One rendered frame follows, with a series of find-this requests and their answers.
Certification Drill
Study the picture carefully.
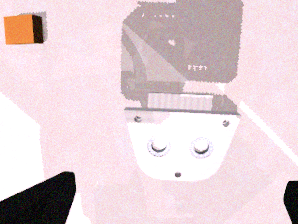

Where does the orange block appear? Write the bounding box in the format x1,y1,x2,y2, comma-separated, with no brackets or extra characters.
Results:
3,15,44,45

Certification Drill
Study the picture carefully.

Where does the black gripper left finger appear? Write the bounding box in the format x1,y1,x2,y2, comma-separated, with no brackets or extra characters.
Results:
0,172,76,224

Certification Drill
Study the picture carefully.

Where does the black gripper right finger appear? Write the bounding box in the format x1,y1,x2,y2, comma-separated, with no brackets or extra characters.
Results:
282,180,298,224

